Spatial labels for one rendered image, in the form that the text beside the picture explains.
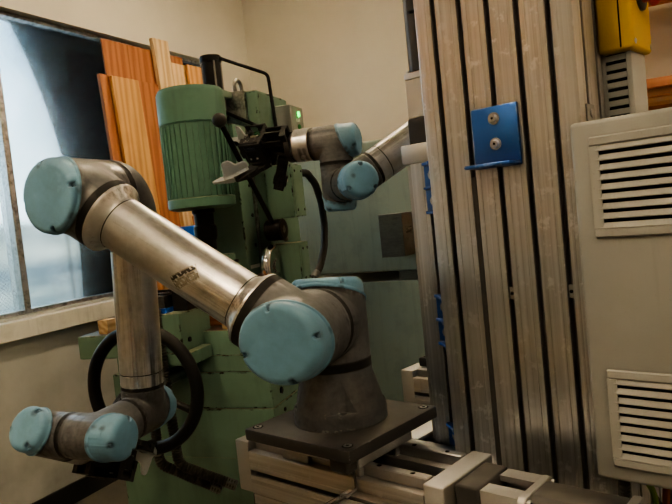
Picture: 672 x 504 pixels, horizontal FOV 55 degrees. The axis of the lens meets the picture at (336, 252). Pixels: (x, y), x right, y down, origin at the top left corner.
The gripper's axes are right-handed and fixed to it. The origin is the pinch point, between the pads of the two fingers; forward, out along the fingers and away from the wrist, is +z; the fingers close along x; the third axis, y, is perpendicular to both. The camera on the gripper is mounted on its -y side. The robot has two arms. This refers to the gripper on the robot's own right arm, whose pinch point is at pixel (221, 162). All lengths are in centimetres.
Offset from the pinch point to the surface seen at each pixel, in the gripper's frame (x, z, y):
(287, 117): -36.4, -2.9, -17.1
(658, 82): -142, -120, -107
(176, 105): -12.4, 11.7, 9.6
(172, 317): 35.8, 7.9, -12.7
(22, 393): 11, 137, -100
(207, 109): -14.1, 5.3, 5.8
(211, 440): 52, 7, -42
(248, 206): -8.5, 5.5, -24.1
